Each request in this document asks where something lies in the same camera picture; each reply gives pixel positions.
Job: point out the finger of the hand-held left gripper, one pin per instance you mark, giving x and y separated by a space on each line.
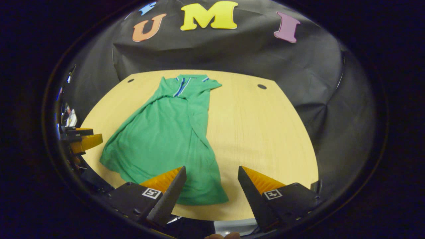
79 132
88 142

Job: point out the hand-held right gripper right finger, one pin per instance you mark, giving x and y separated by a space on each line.
254 202

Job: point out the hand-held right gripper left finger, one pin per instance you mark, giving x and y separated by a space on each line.
172 196

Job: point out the green T-shirt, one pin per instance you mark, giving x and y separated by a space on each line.
159 139

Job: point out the black backdrop cloth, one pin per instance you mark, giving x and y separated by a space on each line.
232 53

